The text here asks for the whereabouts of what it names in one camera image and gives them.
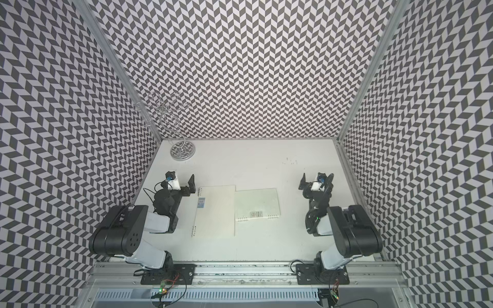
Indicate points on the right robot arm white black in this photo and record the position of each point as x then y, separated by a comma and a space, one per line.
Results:
353, 232

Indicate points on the aluminium front rail frame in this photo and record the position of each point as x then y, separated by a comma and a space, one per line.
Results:
247, 282

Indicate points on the large white spiral notebook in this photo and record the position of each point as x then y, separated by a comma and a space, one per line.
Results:
215, 217

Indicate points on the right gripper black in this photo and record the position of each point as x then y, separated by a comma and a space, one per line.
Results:
307, 188

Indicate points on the right circuit board with wires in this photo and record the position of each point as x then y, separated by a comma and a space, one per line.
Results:
330, 297

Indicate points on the silver wire jewelry stand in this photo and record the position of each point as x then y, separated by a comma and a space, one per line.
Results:
161, 115

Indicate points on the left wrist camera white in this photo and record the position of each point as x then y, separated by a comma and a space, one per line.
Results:
176, 186

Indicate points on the small white spiral notebook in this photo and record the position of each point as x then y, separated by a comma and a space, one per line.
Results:
256, 204

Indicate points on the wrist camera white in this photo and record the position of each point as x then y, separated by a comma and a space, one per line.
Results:
318, 185
176, 186

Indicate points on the circuit board with wires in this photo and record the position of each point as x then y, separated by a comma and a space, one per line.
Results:
330, 297
158, 299

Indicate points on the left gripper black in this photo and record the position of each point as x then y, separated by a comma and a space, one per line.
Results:
187, 192

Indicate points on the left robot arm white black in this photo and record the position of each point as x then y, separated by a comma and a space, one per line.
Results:
120, 233

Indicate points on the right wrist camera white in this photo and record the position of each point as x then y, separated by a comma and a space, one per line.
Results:
318, 185

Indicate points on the left circuit board with wires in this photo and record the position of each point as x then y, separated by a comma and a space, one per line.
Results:
158, 299

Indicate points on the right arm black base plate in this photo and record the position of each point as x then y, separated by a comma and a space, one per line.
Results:
308, 274

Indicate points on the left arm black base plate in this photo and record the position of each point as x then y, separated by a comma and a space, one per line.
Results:
155, 277

